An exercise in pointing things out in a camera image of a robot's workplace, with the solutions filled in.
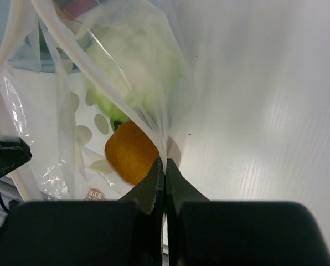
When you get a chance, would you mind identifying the green toy watermelon ball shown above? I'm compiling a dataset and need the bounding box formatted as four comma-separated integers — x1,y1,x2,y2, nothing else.
109,109,130,131

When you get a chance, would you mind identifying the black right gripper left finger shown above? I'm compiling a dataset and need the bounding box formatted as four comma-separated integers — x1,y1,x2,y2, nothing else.
0,159,164,265

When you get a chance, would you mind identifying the clear zip top bag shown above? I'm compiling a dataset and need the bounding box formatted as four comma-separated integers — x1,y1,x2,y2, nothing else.
0,1,197,201

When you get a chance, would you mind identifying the brown toy kiwi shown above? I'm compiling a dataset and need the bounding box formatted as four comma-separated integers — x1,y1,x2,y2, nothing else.
105,121,159,186

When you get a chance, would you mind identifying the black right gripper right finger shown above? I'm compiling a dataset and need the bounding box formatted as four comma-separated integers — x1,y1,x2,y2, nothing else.
165,160,330,265

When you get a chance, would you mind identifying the toy cabbage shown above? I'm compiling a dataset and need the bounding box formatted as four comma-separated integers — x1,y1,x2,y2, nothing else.
86,21,182,119

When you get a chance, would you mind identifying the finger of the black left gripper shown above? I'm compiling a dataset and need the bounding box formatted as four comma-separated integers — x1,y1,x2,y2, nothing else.
0,137,32,178

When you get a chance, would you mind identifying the blue plastic tray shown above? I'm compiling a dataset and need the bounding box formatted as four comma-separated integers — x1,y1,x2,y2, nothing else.
0,0,80,74

